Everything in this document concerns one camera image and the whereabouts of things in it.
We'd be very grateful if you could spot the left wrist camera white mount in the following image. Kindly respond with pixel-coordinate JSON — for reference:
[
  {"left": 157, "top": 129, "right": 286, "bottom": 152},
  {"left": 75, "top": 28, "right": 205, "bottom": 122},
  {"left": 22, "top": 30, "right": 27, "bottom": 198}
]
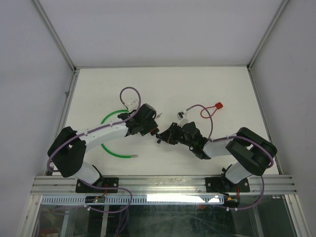
[{"left": 125, "top": 100, "right": 139, "bottom": 111}]

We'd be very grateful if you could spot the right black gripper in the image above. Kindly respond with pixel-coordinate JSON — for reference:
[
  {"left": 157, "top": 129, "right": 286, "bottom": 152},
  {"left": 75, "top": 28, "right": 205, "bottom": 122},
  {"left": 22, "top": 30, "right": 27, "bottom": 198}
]
[{"left": 157, "top": 121, "right": 194, "bottom": 148}]

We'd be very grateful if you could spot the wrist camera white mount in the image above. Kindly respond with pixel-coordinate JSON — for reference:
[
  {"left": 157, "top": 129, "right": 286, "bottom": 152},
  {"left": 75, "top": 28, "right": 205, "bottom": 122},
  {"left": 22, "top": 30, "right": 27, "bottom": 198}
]
[
  {"left": 177, "top": 110, "right": 188, "bottom": 126},
  {"left": 125, "top": 100, "right": 139, "bottom": 111}
]

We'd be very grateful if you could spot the orange black padlock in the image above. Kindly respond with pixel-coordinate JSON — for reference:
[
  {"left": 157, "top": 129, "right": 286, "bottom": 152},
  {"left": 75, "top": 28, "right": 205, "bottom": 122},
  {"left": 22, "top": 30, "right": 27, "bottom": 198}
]
[{"left": 150, "top": 127, "right": 159, "bottom": 136}]

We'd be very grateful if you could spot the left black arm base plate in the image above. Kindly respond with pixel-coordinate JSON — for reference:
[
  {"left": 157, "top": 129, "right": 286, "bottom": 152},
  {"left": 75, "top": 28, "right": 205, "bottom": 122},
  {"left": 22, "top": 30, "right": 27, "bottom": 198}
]
[{"left": 76, "top": 177, "right": 119, "bottom": 194}]

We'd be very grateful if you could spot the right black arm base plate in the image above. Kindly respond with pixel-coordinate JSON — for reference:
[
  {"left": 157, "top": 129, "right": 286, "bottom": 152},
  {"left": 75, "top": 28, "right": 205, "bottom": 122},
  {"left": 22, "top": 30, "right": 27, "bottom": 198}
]
[{"left": 205, "top": 177, "right": 250, "bottom": 195}]

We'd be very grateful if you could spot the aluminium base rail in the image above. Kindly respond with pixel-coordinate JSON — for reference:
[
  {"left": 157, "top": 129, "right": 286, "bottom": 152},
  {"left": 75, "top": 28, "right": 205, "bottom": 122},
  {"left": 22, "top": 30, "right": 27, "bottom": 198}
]
[{"left": 31, "top": 175, "right": 297, "bottom": 196}]

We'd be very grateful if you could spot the red cable seal tag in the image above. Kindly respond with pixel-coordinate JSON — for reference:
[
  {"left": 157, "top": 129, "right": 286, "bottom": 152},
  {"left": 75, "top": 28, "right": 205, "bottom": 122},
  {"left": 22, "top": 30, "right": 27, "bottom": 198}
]
[{"left": 200, "top": 102, "right": 223, "bottom": 119}]

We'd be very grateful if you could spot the green cable bike lock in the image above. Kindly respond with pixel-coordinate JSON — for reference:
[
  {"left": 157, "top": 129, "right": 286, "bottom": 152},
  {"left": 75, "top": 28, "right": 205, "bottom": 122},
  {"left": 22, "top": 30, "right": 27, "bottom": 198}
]
[{"left": 100, "top": 109, "right": 139, "bottom": 159}]

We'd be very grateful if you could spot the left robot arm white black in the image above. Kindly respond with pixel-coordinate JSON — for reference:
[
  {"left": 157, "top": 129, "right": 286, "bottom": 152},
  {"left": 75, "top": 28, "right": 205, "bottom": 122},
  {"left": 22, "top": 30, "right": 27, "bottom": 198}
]
[{"left": 47, "top": 104, "right": 158, "bottom": 192}]

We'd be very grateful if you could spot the grey slotted cable duct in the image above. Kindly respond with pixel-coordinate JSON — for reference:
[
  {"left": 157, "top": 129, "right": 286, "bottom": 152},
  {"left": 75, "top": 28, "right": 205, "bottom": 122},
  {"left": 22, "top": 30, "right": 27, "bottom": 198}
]
[{"left": 41, "top": 194, "right": 224, "bottom": 205}]

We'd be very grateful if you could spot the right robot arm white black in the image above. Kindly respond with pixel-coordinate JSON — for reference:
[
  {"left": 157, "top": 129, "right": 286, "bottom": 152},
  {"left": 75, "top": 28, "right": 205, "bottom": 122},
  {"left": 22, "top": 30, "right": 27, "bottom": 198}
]
[{"left": 156, "top": 122, "right": 277, "bottom": 191}]

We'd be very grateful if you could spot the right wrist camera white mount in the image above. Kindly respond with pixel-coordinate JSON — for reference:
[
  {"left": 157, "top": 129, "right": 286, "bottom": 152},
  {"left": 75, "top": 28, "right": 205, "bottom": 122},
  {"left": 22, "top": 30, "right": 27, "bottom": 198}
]
[{"left": 177, "top": 110, "right": 188, "bottom": 126}]

